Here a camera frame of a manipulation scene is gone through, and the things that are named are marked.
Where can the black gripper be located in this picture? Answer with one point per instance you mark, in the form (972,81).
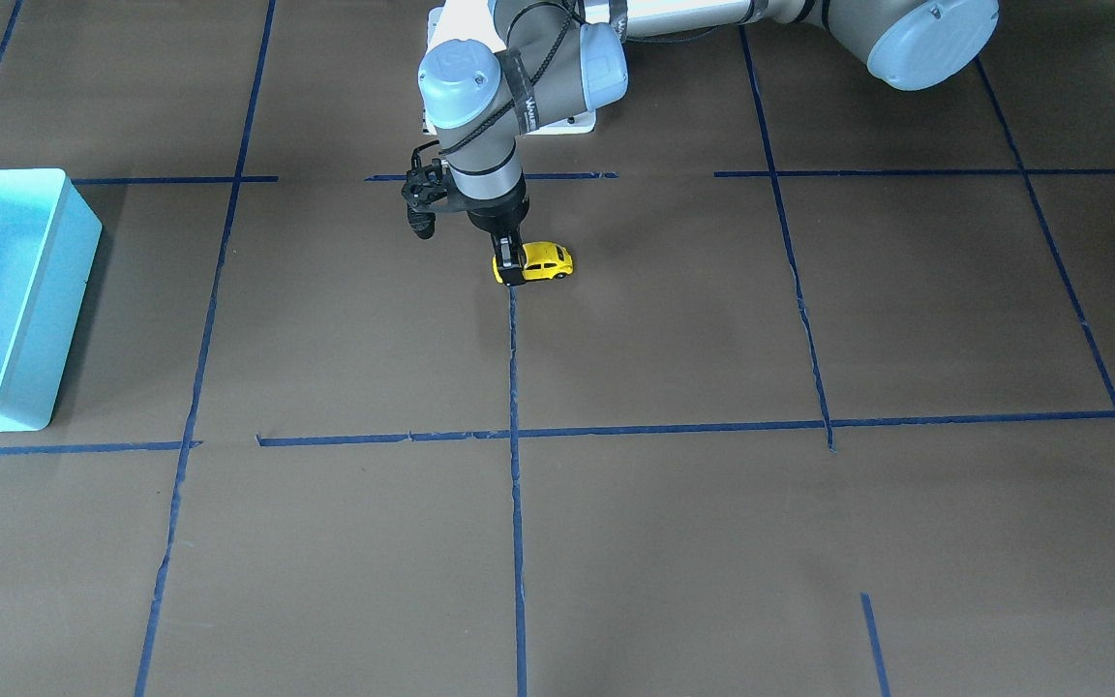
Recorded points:
(500,215)

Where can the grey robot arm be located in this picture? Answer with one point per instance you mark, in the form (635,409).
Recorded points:
(498,70)

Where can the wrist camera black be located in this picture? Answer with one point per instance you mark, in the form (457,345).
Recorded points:
(424,186)

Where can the light blue plastic bin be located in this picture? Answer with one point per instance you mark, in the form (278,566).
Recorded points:
(48,240)

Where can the yellow beetle toy car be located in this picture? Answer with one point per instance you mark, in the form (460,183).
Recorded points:
(543,261)

